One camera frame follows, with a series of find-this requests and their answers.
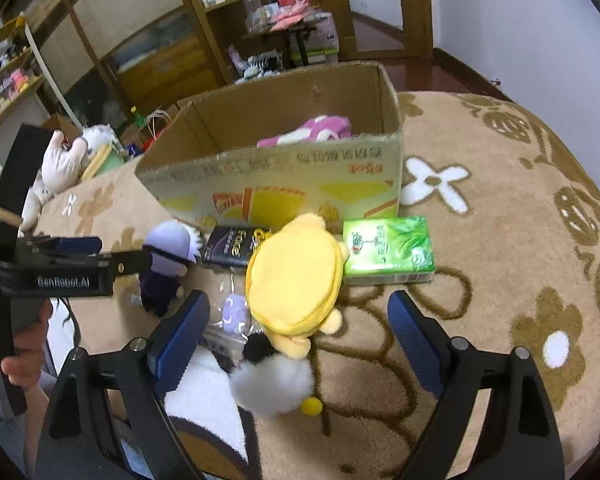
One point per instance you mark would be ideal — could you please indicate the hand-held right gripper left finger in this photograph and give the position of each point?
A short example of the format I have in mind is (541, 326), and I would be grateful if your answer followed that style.
(180, 345)

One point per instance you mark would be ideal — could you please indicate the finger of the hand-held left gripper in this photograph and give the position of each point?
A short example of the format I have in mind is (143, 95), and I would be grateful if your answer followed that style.
(77, 245)
(130, 262)

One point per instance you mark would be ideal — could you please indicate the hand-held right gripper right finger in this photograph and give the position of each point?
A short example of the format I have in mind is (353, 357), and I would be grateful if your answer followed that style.
(415, 345)

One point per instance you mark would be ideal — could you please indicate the purple plush doll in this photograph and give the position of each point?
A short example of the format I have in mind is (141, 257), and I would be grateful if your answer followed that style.
(167, 255)

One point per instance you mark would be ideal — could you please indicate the bagged purple soft toy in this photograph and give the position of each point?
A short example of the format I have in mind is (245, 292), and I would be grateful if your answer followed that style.
(232, 310)

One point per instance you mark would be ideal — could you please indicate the green tissue pack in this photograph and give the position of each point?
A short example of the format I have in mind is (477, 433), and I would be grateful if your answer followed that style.
(390, 247)

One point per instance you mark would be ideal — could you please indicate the black tissue pack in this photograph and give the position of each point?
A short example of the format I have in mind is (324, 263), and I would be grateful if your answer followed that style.
(230, 247)

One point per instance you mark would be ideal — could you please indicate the yellow plush toy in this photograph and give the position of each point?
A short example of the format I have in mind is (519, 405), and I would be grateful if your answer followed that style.
(295, 280)

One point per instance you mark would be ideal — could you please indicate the printed cardboard box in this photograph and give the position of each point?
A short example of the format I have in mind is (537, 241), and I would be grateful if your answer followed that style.
(280, 180)

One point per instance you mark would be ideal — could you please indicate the person's left hand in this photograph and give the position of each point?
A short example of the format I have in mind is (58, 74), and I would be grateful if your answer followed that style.
(27, 370)

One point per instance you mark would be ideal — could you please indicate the large white cat plush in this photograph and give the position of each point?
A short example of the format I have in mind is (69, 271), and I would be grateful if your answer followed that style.
(32, 200)

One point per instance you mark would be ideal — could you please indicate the white long-limbed plush toy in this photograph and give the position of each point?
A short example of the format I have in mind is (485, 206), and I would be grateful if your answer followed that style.
(62, 160)

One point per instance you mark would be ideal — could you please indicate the green and yellow toy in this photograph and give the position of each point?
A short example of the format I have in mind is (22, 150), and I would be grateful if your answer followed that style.
(102, 160)

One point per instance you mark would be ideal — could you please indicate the white fluffy plush doll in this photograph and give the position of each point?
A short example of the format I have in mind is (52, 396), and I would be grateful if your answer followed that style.
(97, 135)

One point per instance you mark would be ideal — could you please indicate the red paper bag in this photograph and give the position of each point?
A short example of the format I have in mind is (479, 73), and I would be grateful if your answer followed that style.
(150, 146)

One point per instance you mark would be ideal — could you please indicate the tan floral blanket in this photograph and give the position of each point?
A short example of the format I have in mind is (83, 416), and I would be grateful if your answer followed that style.
(480, 240)

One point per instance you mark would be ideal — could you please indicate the green bottle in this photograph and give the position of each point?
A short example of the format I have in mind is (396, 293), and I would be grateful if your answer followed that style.
(138, 117)

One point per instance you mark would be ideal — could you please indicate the white pole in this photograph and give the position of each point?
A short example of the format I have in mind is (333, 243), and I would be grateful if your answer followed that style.
(45, 70)

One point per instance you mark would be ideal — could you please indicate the wooden wardrobe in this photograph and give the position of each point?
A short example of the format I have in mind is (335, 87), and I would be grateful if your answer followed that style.
(130, 35)

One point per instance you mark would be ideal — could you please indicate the pink plush toy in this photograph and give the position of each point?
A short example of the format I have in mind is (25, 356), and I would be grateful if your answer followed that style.
(320, 130)

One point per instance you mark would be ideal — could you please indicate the wooden corner shelf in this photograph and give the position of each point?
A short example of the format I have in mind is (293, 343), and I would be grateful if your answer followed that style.
(230, 15)

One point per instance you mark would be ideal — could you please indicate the small folding table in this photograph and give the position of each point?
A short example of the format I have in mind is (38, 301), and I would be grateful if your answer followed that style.
(300, 32)

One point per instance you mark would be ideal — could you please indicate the pink cloths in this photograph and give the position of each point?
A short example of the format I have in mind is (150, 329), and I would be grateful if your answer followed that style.
(290, 15)

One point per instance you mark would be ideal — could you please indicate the plastic storage box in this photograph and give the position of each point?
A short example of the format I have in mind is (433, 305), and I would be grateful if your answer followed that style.
(325, 35)

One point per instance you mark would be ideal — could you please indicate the wooden door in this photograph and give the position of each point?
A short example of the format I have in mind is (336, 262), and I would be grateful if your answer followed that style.
(380, 0)

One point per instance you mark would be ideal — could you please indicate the wall shelf with figurines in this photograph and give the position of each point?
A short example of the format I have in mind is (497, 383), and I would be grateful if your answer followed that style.
(5, 85)

